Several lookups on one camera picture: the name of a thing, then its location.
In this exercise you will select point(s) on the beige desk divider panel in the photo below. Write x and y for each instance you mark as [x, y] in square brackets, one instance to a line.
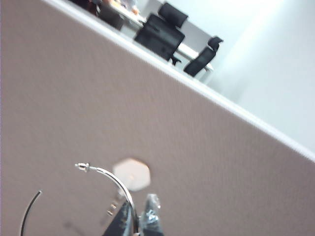
[98, 110]

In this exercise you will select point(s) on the black office chair with headrest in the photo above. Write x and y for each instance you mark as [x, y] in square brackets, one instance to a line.
[201, 60]
[160, 37]

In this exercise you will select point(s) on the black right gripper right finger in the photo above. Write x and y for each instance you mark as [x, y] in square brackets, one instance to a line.
[151, 221]

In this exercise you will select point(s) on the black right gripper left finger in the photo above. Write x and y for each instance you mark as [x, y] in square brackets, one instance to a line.
[121, 223]

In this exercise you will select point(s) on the white office desk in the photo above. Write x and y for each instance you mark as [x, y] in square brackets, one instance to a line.
[189, 50]

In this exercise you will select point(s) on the white hexagonal wall hook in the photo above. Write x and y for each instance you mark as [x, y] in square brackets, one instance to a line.
[133, 177]

